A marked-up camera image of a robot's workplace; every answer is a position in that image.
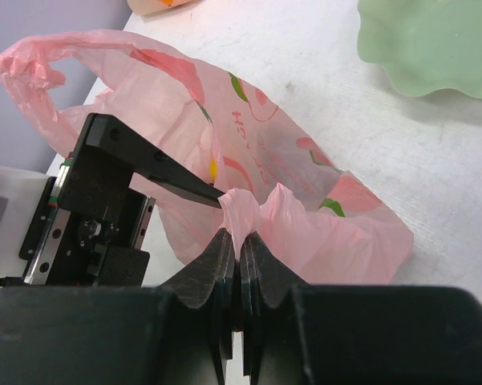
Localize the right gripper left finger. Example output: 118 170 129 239
0 230 234 384

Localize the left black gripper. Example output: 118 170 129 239
0 113 224 287

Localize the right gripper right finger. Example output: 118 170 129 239
240 234 482 384

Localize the pink plastic bag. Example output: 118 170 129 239
0 30 414 284

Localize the green leaf-shaped plate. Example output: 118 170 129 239
357 1 482 99

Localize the yellow pear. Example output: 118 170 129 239
209 160 218 183

